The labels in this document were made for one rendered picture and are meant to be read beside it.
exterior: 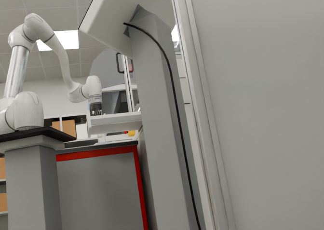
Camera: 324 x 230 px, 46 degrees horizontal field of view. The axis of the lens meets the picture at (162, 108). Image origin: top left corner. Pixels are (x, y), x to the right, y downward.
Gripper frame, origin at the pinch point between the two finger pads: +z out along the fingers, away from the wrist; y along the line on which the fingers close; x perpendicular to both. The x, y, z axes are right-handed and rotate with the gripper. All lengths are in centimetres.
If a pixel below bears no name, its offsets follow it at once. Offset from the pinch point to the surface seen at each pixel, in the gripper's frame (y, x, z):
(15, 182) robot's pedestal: 40, -59, 33
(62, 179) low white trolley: 7.8, -29.2, 30.2
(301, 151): 185, -6, 49
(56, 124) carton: -357, 35, -98
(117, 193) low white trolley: 15.0, 3.0, 43.6
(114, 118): 38.7, -1.3, 0.9
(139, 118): 42.0, 13.4, 2.5
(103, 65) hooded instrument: -50, 25, -71
